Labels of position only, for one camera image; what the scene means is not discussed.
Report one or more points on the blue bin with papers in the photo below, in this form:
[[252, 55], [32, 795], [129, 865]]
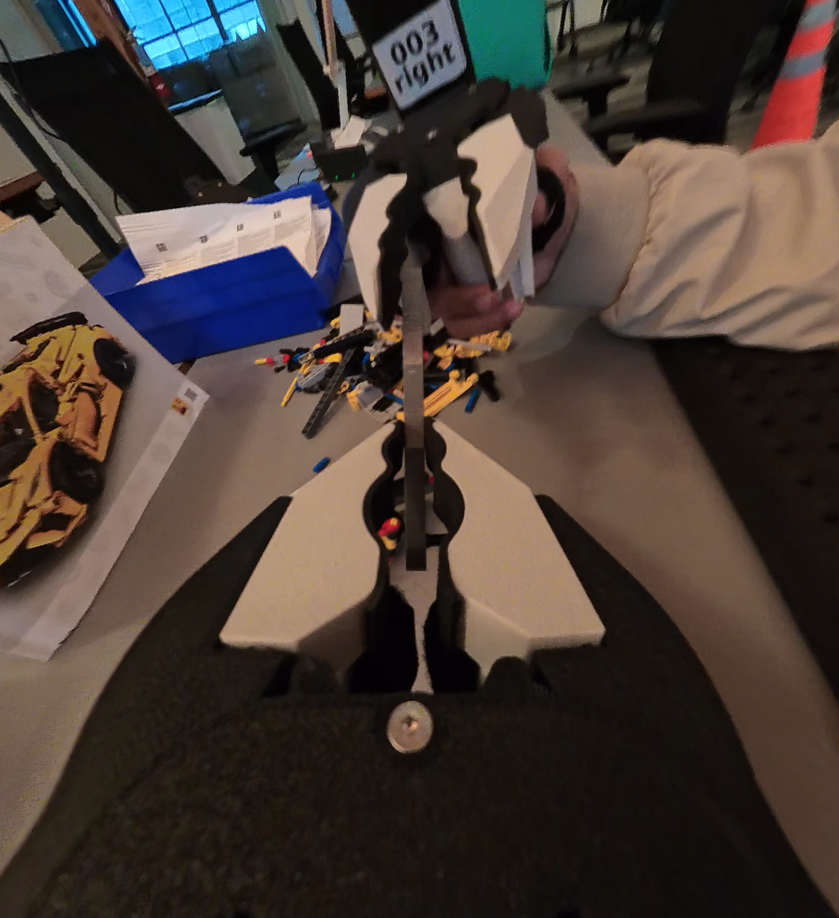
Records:
[[211, 229]]

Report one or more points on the wooden stick stand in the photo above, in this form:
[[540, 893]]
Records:
[[333, 57]]

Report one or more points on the black perforated panel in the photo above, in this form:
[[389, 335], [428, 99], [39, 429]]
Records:
[[785, 466]]

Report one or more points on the white car instruction booklet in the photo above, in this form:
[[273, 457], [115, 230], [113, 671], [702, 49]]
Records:
[[32, 272]]

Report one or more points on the long dark grey beam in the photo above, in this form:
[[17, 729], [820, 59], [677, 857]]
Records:
[[416, 358]]

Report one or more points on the pile of brick pieces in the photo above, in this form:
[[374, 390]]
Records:
[[333, 373]]

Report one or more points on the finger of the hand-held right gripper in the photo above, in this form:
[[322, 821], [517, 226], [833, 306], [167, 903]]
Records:
[[505, 201], [365, 237]]

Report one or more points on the person's right forearm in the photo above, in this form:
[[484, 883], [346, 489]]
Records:
[[713, 237]]

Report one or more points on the blue plastic storage box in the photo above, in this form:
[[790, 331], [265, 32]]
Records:
[[233, 308]]

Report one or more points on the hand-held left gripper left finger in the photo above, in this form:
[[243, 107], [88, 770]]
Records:
[[304, 574]]

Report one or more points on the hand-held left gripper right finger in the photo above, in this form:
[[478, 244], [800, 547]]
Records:
[[527, 574]]

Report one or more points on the orange traffic cone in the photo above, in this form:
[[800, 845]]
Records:
[[796, 86]]

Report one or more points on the large black panel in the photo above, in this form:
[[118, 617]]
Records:
[[104, 122]]

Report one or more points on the person's right hand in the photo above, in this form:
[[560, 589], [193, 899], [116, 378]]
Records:
[[555, 215]]

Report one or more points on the teal green storage box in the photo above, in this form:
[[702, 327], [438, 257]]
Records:
[[505, 43]]

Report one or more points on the black device with green light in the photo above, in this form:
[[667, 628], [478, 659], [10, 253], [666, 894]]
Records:
[[340, 165]]

